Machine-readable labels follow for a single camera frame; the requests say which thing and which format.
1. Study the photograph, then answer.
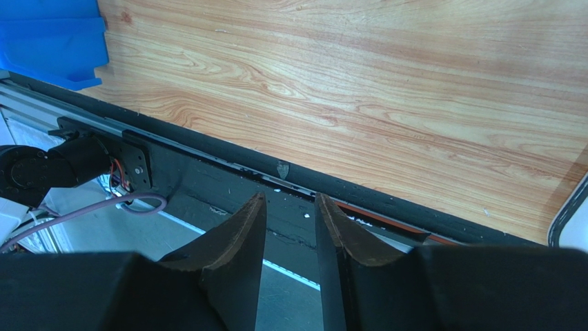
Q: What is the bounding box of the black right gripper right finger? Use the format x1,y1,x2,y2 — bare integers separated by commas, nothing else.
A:
315,193,587,330

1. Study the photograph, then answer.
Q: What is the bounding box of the blue plastic bin right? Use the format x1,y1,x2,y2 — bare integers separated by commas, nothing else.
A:
1,0,109,91

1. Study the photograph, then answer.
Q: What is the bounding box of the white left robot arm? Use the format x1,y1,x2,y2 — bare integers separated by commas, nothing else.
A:
1,137,111,242

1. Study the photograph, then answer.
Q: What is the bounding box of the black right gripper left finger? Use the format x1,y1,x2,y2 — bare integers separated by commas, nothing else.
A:
1,193,266,330

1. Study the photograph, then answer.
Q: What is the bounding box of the strawberry print tray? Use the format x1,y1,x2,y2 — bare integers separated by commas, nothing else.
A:
547,174,587,253

